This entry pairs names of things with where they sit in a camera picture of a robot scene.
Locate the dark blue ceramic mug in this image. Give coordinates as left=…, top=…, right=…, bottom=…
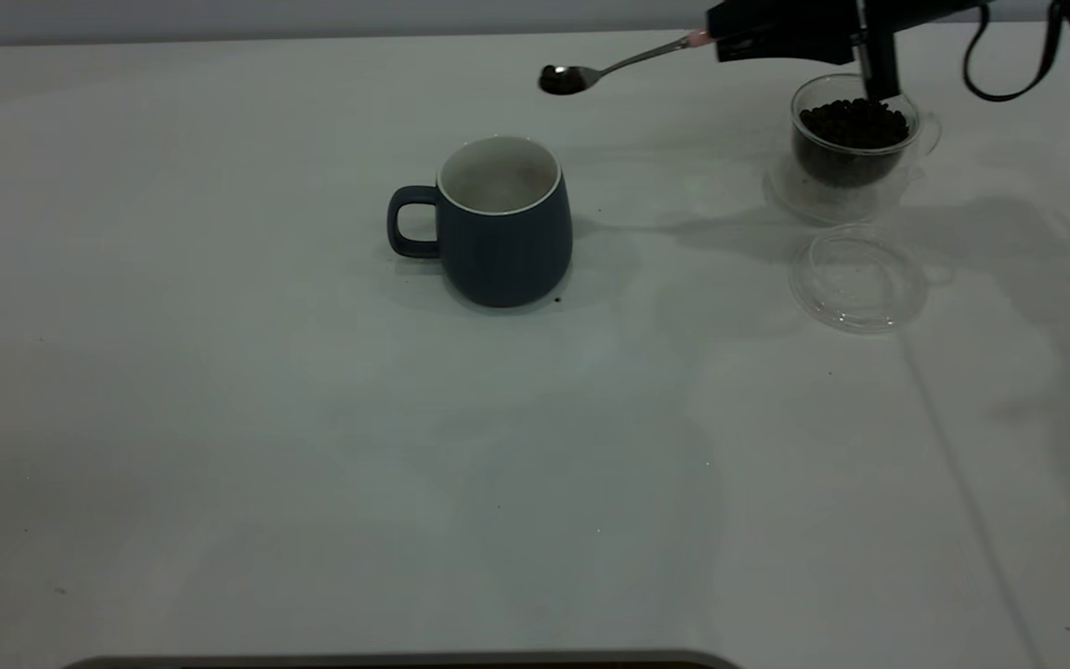
left=386, top=136, right=575, bottom=309

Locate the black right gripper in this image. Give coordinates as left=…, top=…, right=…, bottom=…
left=707, top=0, right=991, bottom=63

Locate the roasted coffee bean pile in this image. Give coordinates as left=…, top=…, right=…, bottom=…
left=795, top=97, right=909, bottom=187

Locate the clear glass round lid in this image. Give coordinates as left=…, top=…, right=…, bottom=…
left=788, top=226, right=929, bottom=334

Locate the clear glass saucer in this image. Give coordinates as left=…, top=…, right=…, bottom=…
left=765, top=153, right=917, bottom=226

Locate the pink handled metal spoon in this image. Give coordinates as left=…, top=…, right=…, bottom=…
left=539, top=32, right=714, bottom=97

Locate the clear glass handled cup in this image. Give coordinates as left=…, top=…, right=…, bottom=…
left=789, top=72, right=945, bottom=191

